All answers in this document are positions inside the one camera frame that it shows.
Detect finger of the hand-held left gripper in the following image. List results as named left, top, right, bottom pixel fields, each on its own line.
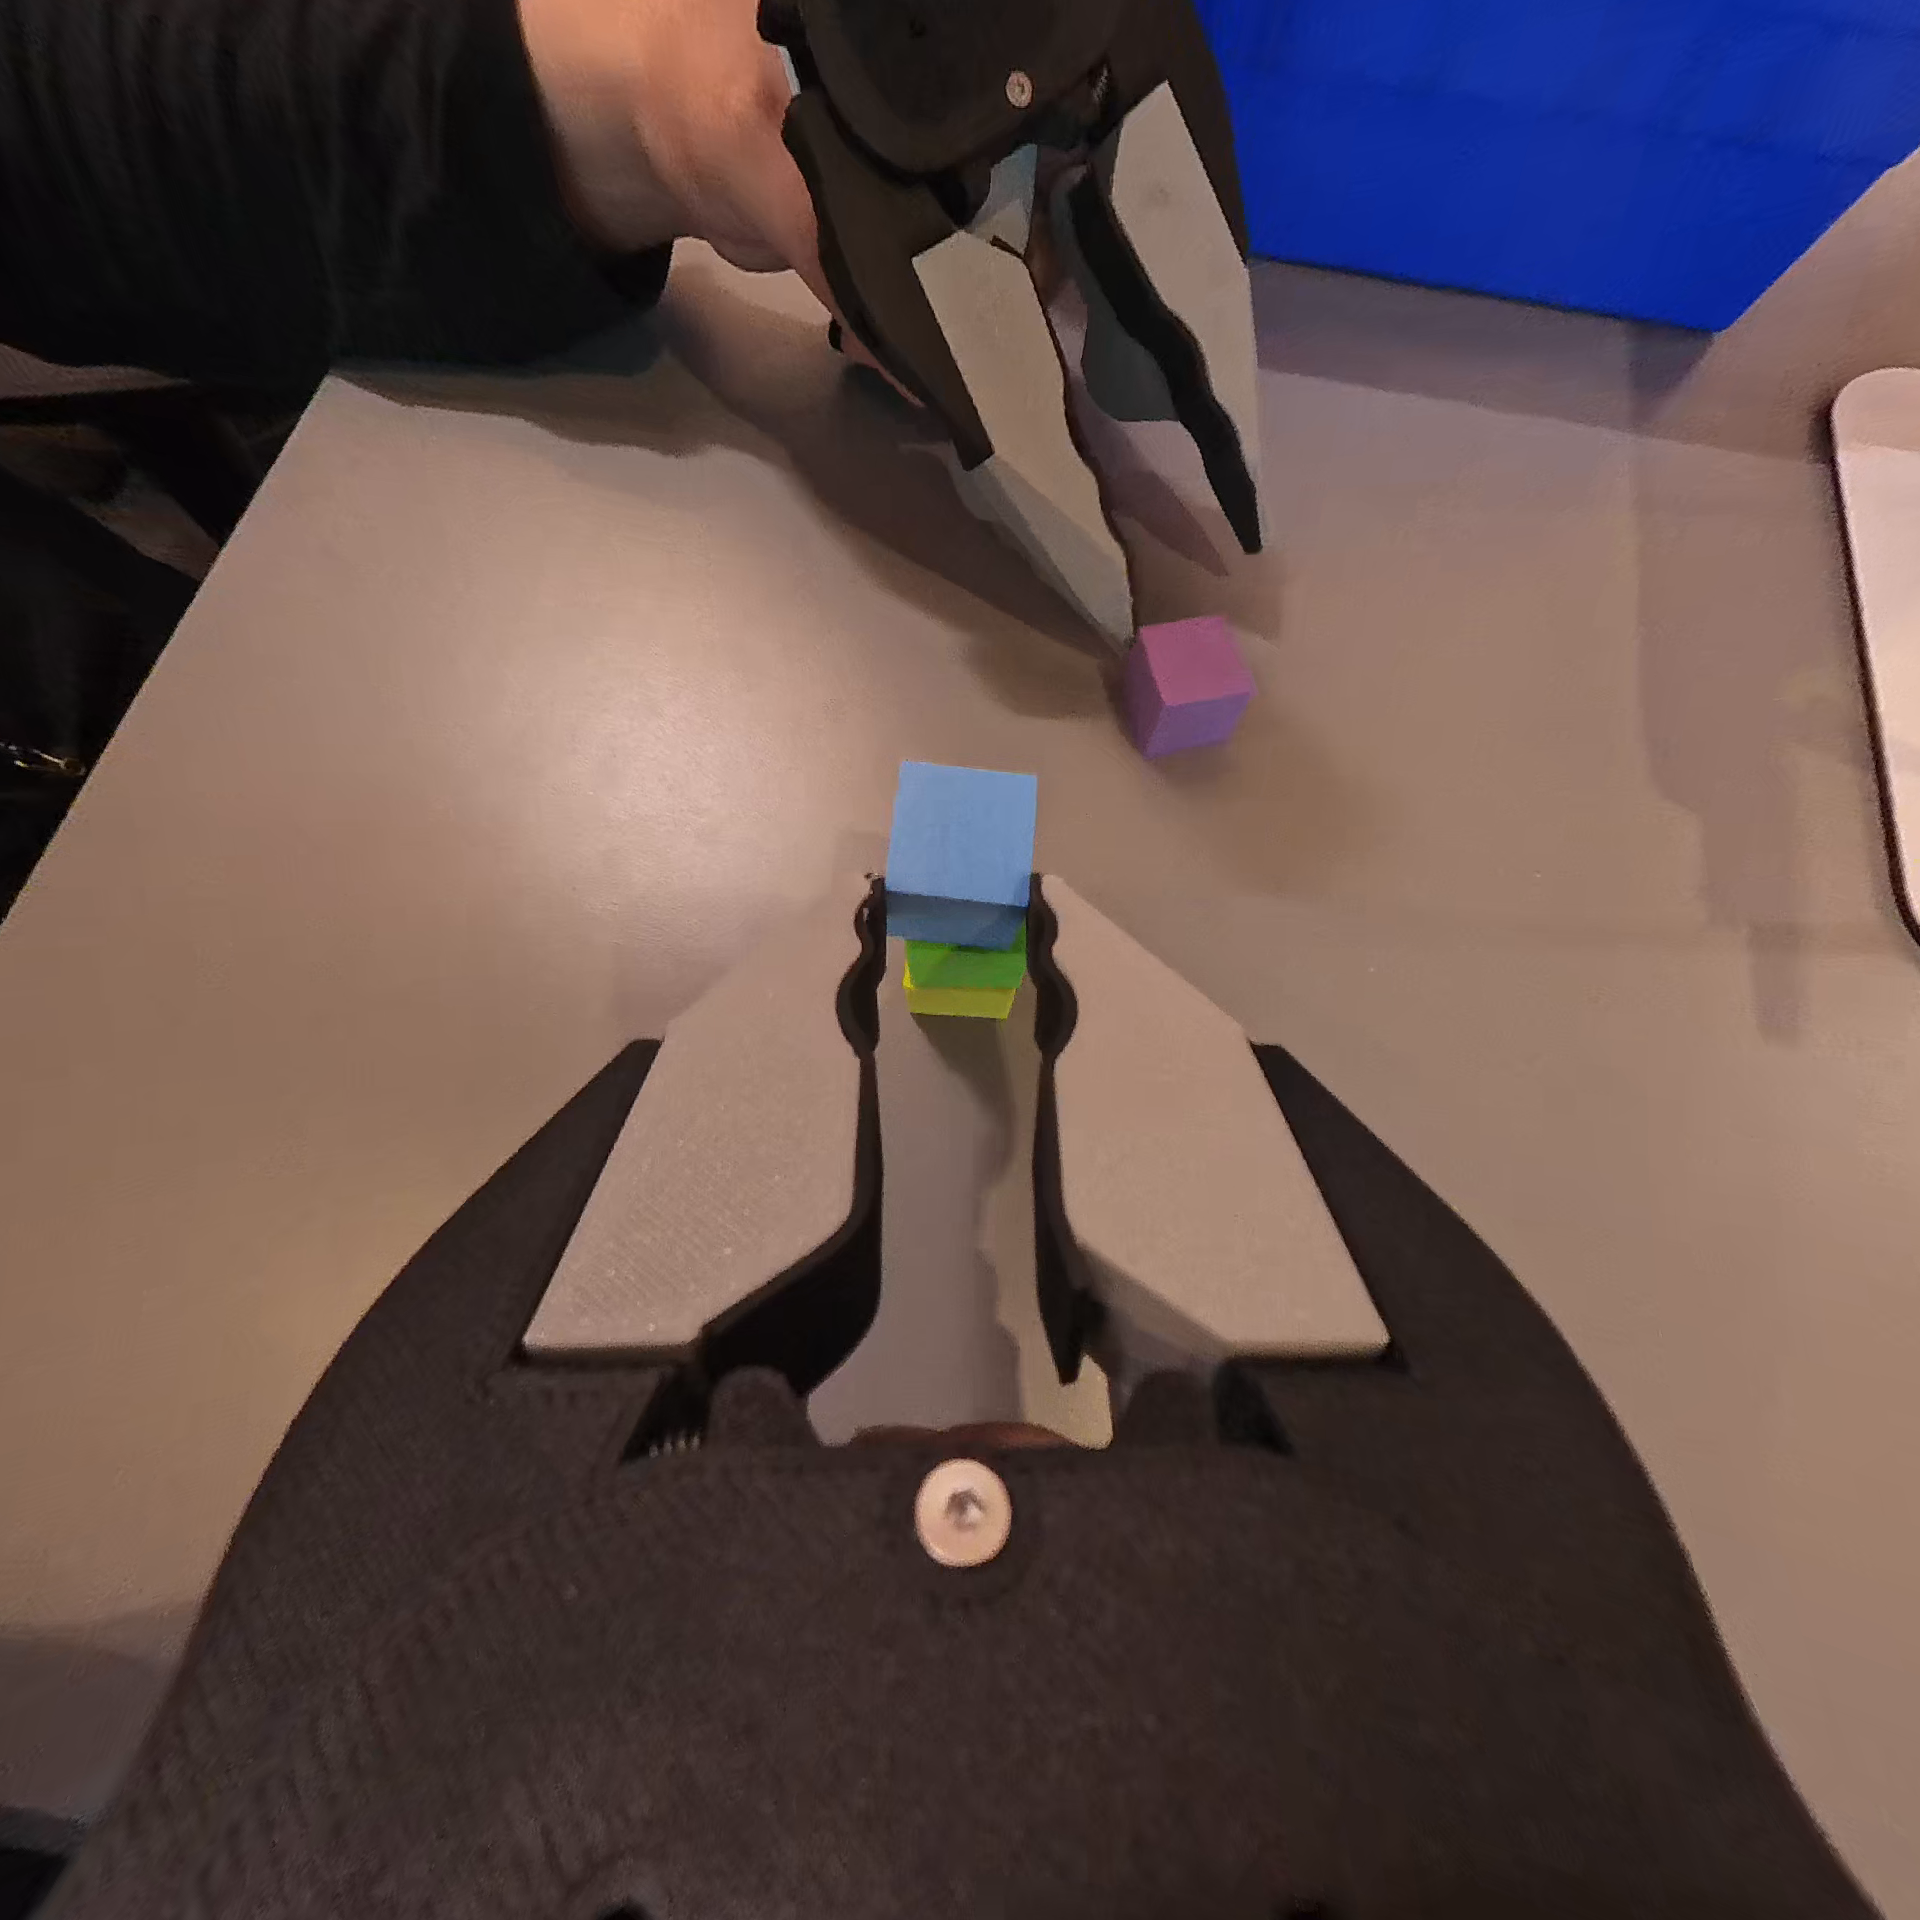
left=1050, top=83, right=1268, bottom=557
left=912, top=226, right=1141, bottom=651

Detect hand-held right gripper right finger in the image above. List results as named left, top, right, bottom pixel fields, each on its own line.
left=1031, top=876, right=1396, bottom=1386

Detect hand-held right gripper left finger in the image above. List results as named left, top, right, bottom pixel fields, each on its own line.
left=517, top=876, right=890, bottom=1394

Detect green foam cube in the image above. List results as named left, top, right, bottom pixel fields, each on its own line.
left=905, top=918, right=1028, bottom=996

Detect purple foam cube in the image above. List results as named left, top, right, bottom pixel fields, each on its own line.
left=1117, top=612, right=1259, bottom=760

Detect blue foam cube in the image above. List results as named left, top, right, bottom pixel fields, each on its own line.
left=887, top=760, right=1039, bottom=952

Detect person's left forearm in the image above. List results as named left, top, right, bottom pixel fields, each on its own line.
left=0, top=0, right=679, bottom=383

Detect person's left hand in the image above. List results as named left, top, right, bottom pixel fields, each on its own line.
left=524, top=0, right=843, bottom=320

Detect blue plastic bin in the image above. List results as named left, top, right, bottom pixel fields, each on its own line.
left=1193, top=0, right=1920, bottom=335

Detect white document stand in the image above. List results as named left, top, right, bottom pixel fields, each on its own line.
left=1829, top=367, right=1920, bottom=948

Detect person's dark clothing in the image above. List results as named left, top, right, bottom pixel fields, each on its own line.
left=0, top=345, right=325, bottom=915

